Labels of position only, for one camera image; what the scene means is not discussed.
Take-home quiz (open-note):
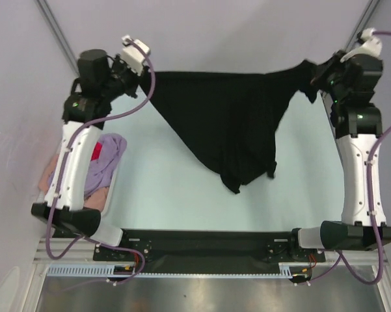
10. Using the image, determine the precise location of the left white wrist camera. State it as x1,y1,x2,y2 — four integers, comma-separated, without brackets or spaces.
120,35,151,75

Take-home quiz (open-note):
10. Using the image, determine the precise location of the right aluminium corner post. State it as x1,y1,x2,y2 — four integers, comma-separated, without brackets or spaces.
344,0,383,51

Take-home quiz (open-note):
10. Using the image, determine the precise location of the aluminium front rail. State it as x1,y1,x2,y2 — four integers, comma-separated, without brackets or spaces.
32,237,388,265

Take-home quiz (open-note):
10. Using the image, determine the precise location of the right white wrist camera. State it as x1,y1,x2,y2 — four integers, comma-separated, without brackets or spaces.
340,28,383,63

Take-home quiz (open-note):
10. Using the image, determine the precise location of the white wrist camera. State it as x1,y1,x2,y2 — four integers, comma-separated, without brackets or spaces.
340,28,383,63
120,35,151,75

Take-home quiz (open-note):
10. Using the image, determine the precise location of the red t shirt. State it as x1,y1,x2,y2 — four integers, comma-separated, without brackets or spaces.
90,142,102,161

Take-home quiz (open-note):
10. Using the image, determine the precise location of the lilac t shirt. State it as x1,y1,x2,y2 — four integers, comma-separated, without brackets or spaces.
48,132,128,198

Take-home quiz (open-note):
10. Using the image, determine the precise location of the white laundry basket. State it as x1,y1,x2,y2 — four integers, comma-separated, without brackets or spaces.
37,142,120,222

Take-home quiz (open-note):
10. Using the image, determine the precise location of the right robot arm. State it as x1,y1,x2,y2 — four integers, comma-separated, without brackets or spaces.
287,48,391,261

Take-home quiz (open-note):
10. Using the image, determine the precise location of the pink t shirt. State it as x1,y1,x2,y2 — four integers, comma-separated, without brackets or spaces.
38,154,109,212

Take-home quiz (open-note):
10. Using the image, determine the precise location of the left aluminium corner post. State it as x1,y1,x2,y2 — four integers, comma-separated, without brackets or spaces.
34,0,79,75

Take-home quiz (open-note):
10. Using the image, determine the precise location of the aluminium corner post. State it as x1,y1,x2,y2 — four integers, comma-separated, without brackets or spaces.
34,0,79,75
344,0,383,51

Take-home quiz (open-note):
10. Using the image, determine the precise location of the black t shirt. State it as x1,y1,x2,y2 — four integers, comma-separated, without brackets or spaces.
150,60,319,194

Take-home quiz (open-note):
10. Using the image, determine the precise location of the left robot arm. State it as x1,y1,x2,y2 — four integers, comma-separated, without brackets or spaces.
31,45,154,260

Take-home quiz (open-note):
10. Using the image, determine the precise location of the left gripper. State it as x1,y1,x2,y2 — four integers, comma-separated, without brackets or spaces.
100,53,144,101

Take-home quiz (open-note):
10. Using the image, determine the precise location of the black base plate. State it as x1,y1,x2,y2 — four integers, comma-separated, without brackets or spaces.
93,229,326,274

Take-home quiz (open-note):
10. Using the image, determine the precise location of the white slotted cable duct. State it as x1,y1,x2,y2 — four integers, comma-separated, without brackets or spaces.
47,263,310,279

